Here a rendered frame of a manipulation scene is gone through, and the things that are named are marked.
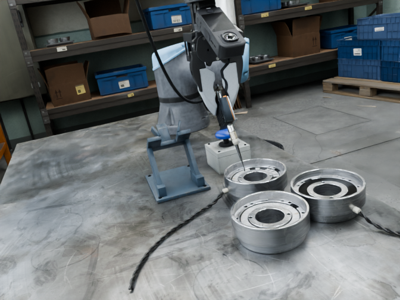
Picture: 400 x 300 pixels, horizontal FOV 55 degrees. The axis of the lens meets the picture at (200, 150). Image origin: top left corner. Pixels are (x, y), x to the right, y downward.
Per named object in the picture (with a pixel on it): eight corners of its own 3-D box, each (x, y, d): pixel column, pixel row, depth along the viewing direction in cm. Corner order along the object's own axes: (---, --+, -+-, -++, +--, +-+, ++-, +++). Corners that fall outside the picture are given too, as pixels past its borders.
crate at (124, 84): (144, 83, 433) (140, 63, 426) (150, 87, 398) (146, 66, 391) (98, 91, 422) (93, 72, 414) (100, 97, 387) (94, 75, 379)
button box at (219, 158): (252, 165, 76) (250, 143, 74) (219, 175, 74) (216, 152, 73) (236, 154, 83) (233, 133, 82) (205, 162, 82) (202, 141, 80)
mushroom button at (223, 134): (240, 153, 76) (238, 130, 75) (222, 159, 75) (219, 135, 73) (233, 148, 80) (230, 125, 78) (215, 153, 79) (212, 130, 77)
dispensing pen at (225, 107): (239, 167, 65) (210, 80, 69) (234, 173, 69) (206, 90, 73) (251, 164, 65) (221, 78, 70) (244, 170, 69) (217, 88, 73)
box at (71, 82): (99, 97, 384) (90, 60, 372) (49, 109, 367) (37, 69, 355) (93, 93, 419) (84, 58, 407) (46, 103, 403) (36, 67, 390)
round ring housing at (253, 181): (268, 173, 72) (266, 153, 70) (300, 194, 62) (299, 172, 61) (217, 188, 69) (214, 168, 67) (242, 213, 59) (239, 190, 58)
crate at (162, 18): (189, 24, 433) (186, 3, 426) (200, 22, 399) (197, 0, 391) (145, 31, 419) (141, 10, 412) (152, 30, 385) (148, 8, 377)
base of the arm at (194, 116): (153, 126, 115) (147, 94, 112) (200, 115, 119) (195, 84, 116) (166, 138, 102) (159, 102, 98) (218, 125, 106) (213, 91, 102)
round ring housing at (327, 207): (278, 205, 60) (275, 181, 59) (329, 184, 64) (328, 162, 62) (325, 234, 51) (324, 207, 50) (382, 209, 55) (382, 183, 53)
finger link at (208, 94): (208, 110, 75) (206, 62, 72) (218, 116, 70) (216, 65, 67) (193, 112, 74) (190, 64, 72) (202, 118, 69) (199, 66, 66)
